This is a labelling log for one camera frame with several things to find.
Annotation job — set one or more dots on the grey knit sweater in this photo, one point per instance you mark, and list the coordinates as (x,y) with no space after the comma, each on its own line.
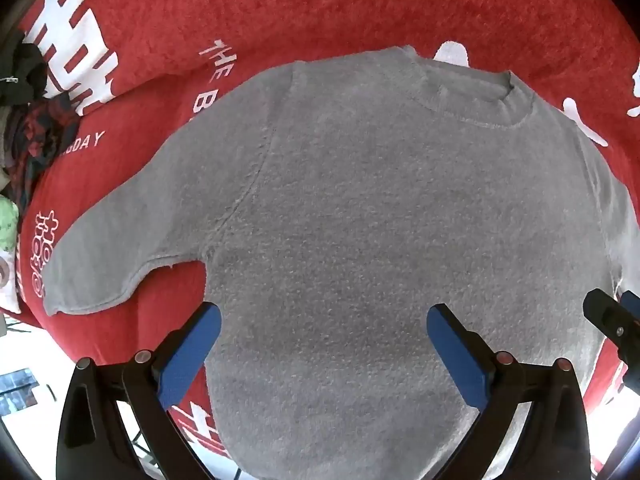
(380,240)

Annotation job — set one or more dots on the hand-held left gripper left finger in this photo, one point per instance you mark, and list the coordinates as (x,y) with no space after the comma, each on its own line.
(189,357)

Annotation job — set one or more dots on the red printed blanket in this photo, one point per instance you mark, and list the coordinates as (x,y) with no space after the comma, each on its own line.
(350,5)

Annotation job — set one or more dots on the black cloth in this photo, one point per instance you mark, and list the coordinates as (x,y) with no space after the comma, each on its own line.
(27,67)

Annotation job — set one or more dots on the light green cloth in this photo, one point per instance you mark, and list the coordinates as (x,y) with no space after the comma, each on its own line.
(7,222)

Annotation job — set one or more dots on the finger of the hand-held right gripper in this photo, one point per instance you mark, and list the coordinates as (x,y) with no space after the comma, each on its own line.
(612,320)

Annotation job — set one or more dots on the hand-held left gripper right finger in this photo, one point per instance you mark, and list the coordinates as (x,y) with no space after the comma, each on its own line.
(460,360)

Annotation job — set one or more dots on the white patterned cloth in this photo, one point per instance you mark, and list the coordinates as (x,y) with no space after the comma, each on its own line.
(7,280)

